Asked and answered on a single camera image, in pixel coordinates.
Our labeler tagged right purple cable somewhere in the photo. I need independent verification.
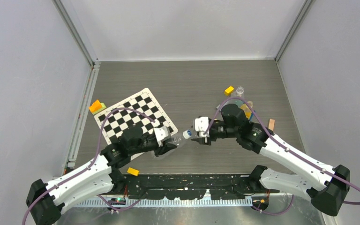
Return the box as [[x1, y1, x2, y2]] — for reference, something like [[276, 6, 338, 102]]
[[204, 97, 360, 217]]

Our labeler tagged grey slotted cable duct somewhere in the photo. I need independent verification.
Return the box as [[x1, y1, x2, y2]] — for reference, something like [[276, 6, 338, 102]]
[[75, 196, 253, 208]]

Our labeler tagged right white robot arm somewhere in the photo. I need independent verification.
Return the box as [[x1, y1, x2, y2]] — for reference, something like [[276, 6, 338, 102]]
[[193, 104, 351, 216]]

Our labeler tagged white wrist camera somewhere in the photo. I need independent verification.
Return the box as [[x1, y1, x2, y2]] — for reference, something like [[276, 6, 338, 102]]
[[193, 117, 210, 138], [153, 126, 171, 147]]

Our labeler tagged yellow block near base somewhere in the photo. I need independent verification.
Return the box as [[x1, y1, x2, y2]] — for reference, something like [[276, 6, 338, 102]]
[[127, 167, 140, 177]]

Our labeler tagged orange green block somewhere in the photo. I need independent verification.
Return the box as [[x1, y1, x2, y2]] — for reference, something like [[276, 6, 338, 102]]
[[89, 99, 106, 115]]

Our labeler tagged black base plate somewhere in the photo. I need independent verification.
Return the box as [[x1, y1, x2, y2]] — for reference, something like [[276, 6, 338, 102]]
[[108, 173, 269, 200]]

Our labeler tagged yellow juice bottle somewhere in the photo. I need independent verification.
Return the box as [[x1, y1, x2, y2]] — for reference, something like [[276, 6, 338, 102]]
[[240, 104, 253, 121]]

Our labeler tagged clear bottle blue cap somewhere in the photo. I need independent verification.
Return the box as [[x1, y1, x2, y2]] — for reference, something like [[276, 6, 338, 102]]
[[153, 129, 194, 160]]

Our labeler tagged clear plastic bottle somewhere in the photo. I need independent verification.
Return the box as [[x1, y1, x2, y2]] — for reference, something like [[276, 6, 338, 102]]
[[229, 86, 245, 107]]

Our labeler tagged tan wooden block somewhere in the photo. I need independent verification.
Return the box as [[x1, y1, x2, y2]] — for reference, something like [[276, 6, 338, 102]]
[[268, 119, 275, 131]]

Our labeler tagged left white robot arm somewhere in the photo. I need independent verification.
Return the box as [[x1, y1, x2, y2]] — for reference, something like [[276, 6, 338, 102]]
[[25, 126, 178, 225]]

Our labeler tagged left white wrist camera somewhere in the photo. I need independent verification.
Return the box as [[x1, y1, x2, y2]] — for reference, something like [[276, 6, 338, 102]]
[[153, 126, 171, 147]]

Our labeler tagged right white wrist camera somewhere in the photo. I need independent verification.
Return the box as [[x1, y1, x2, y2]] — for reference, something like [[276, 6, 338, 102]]
[[193, 117, 210, 138]]

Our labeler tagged black white chessboard mat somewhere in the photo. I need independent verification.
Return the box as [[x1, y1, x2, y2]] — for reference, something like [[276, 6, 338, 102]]
[[94, 88, 179, 145]]

